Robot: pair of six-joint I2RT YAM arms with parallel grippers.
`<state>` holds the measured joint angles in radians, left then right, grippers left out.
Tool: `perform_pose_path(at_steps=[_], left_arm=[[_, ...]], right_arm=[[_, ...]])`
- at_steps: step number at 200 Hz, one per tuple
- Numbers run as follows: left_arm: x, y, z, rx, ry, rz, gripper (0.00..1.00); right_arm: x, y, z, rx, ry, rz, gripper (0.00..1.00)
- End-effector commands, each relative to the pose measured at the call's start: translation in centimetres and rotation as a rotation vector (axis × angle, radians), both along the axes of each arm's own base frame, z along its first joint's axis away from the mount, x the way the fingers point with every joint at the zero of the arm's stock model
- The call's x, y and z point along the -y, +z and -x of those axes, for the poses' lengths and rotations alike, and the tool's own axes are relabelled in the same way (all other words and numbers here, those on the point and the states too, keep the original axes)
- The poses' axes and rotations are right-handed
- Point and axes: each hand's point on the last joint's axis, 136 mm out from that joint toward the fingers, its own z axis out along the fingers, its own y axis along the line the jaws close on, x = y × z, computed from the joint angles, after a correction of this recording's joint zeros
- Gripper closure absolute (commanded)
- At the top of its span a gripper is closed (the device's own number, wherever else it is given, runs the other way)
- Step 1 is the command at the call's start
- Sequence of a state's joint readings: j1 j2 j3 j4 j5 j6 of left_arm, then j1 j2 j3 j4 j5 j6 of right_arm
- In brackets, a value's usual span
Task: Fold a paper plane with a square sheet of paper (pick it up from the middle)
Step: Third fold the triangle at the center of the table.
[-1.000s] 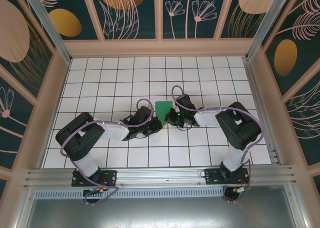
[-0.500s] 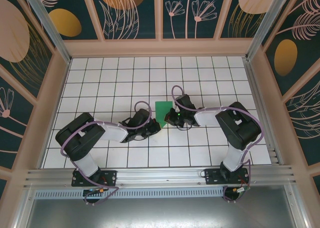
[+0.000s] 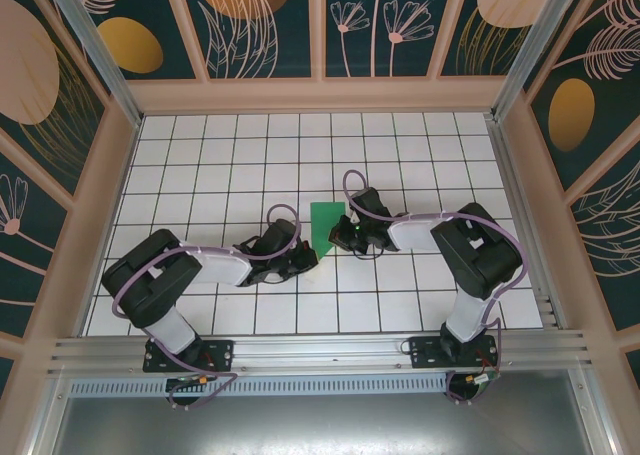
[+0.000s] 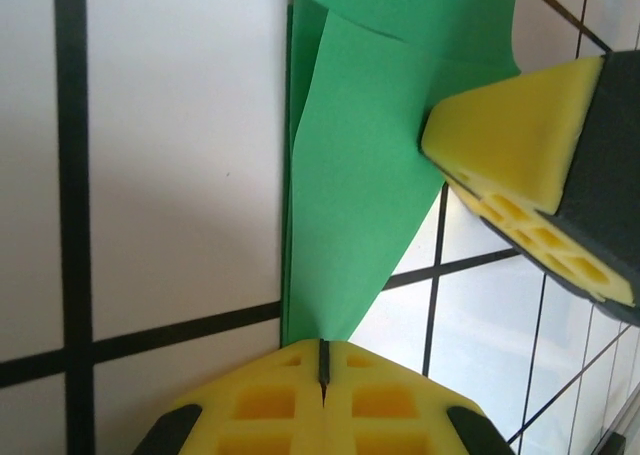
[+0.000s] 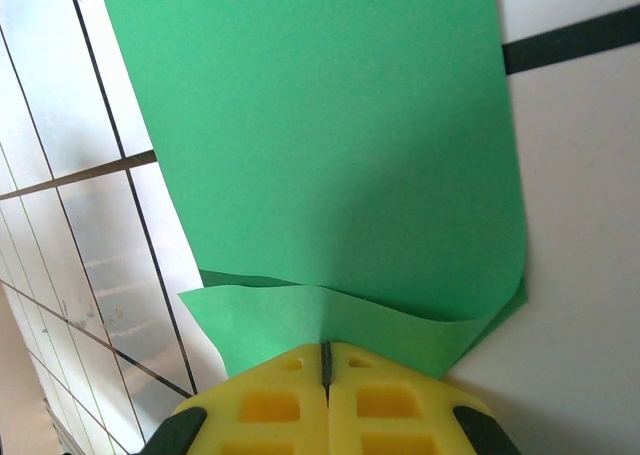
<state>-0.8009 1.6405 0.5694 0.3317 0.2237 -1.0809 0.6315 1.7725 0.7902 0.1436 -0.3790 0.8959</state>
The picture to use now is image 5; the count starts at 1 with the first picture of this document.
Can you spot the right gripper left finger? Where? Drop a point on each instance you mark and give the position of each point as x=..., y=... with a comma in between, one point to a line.
x=270, y=415

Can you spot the green paper sheet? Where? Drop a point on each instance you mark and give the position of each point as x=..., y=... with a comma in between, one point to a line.
x=320, y=150

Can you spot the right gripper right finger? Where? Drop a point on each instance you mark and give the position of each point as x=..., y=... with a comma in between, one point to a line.
x=390, y=415

